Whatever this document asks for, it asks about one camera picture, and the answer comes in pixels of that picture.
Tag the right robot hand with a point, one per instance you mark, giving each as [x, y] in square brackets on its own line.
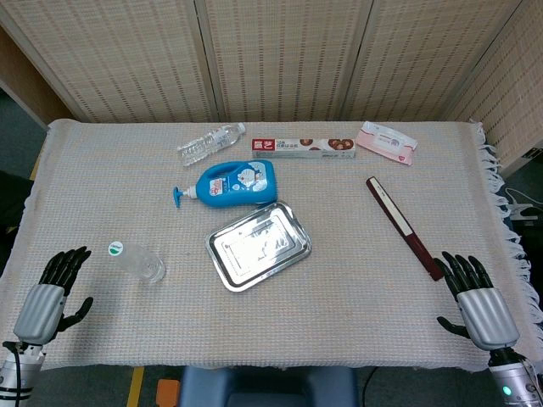
[485, 316]

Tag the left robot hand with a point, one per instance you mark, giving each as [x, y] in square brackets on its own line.
[40, 305]

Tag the small clear jar green lid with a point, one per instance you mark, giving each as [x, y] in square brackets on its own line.
[138, 260]

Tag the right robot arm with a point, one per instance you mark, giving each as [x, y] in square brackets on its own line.
[515, 377]

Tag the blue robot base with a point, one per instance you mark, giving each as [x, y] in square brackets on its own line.
[267, 386]

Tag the stainless steel tray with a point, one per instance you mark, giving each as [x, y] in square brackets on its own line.
[259, 246]

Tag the blue pump soap bottle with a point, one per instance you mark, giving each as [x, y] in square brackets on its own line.
[233, 184]

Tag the clear water bottle white cap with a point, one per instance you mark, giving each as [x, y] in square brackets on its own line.
[210, 143]

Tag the dark red long box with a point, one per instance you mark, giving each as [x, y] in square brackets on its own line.
[403, 224]

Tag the beige woven tablecloth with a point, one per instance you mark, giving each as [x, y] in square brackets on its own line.
[339, 305]

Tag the orange floor marker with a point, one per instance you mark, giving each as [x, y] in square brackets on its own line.
[167, 392]

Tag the pink wet wipes pack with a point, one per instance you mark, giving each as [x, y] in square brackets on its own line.
[386, 142]

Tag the long food wrap box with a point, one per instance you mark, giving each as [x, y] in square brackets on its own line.
[303, 148]

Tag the woven folding screen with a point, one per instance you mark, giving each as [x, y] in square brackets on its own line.
[275, 55]

